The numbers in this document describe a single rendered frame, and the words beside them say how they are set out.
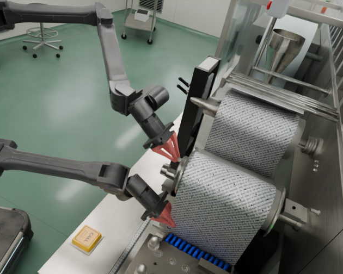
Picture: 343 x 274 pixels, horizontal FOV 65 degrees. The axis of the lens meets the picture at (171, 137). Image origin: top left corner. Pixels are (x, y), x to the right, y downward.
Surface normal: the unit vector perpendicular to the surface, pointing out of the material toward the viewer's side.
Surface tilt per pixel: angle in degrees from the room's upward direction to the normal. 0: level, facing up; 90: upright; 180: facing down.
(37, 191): 0
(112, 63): 14
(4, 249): 0
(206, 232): 90
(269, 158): 92
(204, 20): 90
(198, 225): 90
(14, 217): 0
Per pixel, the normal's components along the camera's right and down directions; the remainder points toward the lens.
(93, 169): 0.03, -0.55
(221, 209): -0.42, 0.50
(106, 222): 0.18, -0.77
